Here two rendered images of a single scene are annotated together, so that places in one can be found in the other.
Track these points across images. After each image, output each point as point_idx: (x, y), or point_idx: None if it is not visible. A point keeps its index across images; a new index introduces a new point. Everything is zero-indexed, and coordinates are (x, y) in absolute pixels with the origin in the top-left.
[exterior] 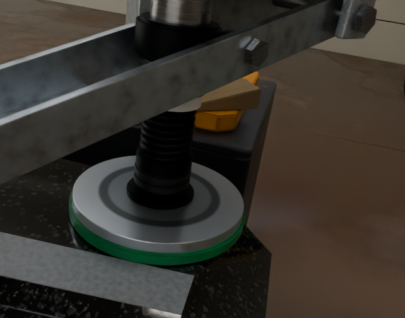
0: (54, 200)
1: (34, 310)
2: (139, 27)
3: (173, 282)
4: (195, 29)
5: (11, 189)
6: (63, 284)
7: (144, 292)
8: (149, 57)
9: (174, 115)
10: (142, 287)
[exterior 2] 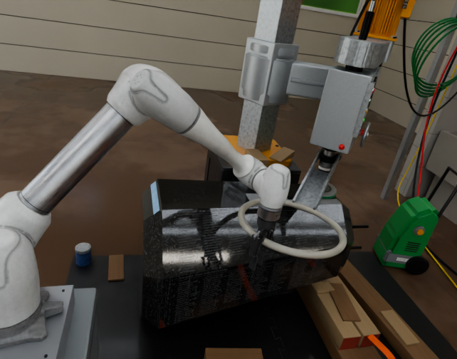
0: None
1: (322, 209)
2: (325, 157)
3: (335, 200)
4: (334, 157)
5: (292, 191)
6: (323, 204)
7: (334, 202)
8: (327, 162)
9: (327, 171)
10: (332, 201)
